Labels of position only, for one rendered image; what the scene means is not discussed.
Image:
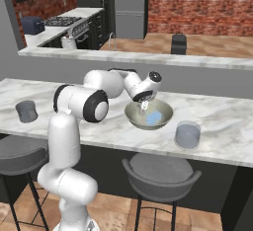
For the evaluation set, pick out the black stove with hob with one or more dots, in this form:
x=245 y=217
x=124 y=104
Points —
x=77 y=31

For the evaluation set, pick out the pale blue ice cube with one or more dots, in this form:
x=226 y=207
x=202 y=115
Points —
x=154 y=118

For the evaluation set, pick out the grey bar stool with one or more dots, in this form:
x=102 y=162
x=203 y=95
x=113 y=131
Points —
x=159 y=172
x=19 y=156

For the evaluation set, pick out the black base cupboards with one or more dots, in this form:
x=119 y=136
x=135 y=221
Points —
x=98 y=27

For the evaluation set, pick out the silver sink tap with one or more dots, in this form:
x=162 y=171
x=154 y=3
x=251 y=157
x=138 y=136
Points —
x=113 y=37

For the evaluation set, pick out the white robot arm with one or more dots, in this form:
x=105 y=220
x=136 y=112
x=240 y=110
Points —
x=64 y=142

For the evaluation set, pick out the grey-green ice bowl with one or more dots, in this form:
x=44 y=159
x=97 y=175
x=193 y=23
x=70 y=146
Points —
x=135 y=116

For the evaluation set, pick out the dark blue toaster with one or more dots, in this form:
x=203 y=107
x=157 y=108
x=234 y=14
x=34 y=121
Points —
x=32 y=25

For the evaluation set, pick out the white kettle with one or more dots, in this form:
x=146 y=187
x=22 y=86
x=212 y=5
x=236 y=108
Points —
x=68 y=42

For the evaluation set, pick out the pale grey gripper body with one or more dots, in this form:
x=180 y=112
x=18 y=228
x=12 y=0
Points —
x=143 y=106

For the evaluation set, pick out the pale blue-grey water glass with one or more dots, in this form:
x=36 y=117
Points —
x=187 y=135

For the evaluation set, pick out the grey fridge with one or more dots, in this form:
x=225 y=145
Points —
x=130 y=8

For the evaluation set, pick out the dark grey water glass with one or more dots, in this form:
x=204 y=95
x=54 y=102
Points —
x=26 y=111

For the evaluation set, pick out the black box-shaped appliance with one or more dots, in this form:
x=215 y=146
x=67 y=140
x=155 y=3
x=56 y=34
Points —
x=179 y=44

